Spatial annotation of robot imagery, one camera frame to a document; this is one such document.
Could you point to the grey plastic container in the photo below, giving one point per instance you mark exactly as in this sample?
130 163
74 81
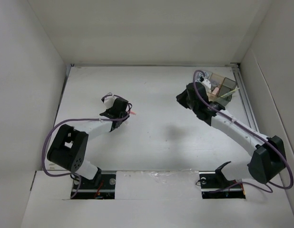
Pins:
226 86

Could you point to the yellow highlighter pen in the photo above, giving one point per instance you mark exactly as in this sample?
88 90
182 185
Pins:
236 89

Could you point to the green pen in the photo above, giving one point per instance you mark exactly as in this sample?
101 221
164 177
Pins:
228 94

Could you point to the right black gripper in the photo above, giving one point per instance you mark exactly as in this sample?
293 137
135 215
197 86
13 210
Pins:
181 97

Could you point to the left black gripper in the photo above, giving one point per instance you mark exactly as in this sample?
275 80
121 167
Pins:
107 111

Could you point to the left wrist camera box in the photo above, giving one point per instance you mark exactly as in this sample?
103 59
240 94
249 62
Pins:
108 100

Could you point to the blue tape roll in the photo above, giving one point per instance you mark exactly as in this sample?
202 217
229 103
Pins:
202 74

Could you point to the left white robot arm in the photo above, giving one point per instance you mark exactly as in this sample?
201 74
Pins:
68 148

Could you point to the clear plastic container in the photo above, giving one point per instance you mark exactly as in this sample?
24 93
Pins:
198 77

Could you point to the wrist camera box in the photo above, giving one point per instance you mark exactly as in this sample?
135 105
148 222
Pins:
108 100
207 84

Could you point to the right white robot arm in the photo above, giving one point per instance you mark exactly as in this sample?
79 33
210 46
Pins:
266 153

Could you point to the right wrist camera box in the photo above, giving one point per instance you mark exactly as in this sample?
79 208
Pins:
207 84

